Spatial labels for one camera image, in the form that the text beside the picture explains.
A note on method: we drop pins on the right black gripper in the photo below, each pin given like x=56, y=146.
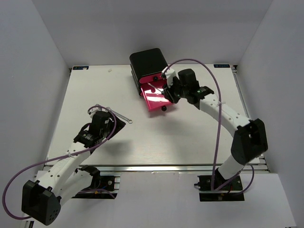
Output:
x=168, y=95

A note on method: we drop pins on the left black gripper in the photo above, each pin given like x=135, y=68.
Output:
x=120, y=125

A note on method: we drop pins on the large green handle screwdriver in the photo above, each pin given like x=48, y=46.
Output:
x=162, y=91

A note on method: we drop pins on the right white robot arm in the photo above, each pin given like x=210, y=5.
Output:
x=249, y=136

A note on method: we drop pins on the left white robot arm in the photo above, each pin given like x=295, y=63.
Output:
x=42, y=199

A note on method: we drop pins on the silver wrench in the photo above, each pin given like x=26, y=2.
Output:
x=120, y=116

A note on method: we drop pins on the black drawer cabinet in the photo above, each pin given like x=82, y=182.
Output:
x=147, y=62

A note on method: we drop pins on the right blue label sticker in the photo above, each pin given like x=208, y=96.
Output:
x=221, y=66

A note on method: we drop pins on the blue label sticker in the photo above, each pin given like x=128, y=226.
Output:
x=80, y=68
x=221, y=66

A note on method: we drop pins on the left blue label sticker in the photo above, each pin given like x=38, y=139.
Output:
x=80, y=68

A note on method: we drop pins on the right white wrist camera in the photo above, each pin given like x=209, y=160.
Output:
x=168, y=74

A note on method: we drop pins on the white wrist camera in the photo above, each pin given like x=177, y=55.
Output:
x=93, y=110
x=168, y=74

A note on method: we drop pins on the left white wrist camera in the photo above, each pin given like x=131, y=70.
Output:
x=93, y=110

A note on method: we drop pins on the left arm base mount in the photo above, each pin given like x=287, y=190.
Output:
x=103, y=185

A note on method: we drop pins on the aluminium table rail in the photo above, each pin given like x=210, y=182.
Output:
x=166, y=168

